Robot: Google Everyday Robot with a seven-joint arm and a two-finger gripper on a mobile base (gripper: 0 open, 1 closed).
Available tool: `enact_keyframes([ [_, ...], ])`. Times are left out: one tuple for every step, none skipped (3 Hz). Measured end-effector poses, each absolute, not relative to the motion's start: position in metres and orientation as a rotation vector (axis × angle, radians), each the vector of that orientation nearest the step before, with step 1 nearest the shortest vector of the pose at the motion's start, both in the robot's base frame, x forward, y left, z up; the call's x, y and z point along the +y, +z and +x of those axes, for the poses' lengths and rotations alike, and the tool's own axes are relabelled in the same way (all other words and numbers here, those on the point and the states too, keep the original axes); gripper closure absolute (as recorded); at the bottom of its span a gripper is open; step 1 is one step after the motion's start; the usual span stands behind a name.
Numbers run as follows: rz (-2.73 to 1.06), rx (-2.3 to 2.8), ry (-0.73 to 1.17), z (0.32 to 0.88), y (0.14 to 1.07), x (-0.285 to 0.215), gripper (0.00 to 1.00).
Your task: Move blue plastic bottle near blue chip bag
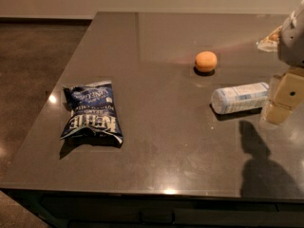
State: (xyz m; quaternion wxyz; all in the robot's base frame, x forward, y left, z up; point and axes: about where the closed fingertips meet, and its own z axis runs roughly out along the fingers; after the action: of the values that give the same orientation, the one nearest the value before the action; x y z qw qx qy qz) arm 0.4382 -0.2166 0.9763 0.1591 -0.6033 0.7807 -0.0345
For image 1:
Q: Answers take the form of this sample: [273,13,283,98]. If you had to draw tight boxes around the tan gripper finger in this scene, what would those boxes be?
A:
[262,67,304,124]

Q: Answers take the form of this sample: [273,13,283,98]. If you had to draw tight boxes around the blue plastic water bottle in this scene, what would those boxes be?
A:
[211,82,269,115]

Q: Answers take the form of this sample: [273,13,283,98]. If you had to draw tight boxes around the blue chip bag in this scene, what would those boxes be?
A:
[60,81,124,146]

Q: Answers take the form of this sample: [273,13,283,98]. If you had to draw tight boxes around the crumpled snack wrapper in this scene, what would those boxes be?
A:
[256,27,282,52]

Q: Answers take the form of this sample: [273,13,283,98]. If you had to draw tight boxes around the orange fruit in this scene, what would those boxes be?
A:
[195,51,218,73]

